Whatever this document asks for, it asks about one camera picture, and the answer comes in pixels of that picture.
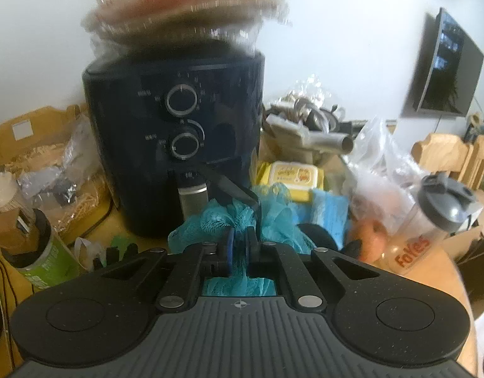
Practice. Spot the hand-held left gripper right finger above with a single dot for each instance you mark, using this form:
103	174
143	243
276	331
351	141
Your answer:
250	252

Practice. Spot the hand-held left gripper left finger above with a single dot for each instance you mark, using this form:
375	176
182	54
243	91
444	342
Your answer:
229	252

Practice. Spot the teal mesh bath sponge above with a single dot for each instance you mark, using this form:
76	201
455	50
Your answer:
281	212

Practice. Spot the blue wipes packet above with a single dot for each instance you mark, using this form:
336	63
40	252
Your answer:
328	212

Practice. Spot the yellow wet wipes pack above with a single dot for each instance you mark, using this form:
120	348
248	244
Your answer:
293	175

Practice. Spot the apple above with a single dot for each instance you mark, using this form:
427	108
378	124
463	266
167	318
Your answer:
370	240

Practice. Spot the container of tools and tape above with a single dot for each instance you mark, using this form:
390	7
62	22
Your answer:
289	126

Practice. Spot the metal tube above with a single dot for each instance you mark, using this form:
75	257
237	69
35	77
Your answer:
328	141

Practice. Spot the dark blue air fryer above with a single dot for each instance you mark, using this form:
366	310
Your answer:
127	145

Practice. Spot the clear plastic bag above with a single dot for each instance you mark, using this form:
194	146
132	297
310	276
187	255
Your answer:
372	145

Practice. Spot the green label jar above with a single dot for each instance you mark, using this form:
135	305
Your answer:
49	260

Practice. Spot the clear shaker bottle grey lid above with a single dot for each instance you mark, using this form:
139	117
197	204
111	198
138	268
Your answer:
443	204

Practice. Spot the plain cardboard box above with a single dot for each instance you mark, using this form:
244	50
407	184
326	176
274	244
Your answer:
462	240

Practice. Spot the bagged stack of paper liners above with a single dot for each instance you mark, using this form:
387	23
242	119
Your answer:
179	0

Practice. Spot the wall television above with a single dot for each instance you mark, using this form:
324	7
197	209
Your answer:
447	67

